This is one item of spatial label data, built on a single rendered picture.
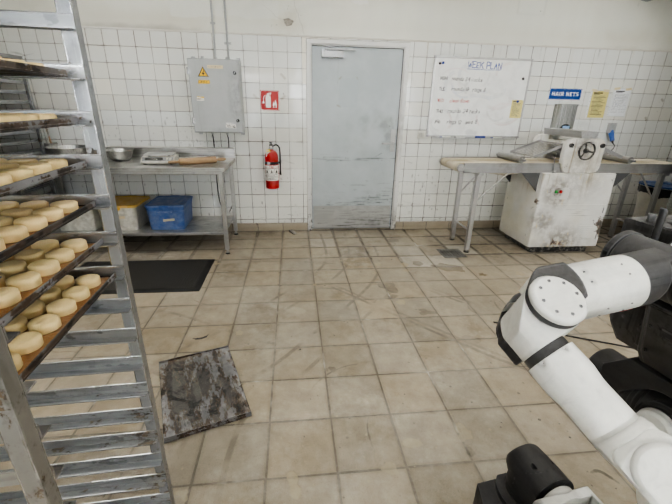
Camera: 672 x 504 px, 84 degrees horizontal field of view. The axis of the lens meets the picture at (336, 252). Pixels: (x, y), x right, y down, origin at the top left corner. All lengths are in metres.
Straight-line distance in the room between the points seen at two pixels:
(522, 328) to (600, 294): 0.14
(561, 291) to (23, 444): 0.81
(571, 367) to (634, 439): 0.09
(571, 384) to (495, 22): 4.62
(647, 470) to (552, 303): 0.20
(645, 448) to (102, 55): 4.79
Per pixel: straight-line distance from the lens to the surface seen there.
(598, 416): 0.60
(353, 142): 4.53
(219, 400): 2.17
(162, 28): 4.65
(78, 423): 1.39
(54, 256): 0.96
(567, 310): 0.60
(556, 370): 0.59
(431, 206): 4.89
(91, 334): 1.20
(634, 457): 0.58
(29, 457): 0.80
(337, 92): 4.49
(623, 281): 0.72
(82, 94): 1.01
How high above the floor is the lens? 1.45
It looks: 21 degrees down
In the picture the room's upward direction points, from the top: 1 degrees clockwise
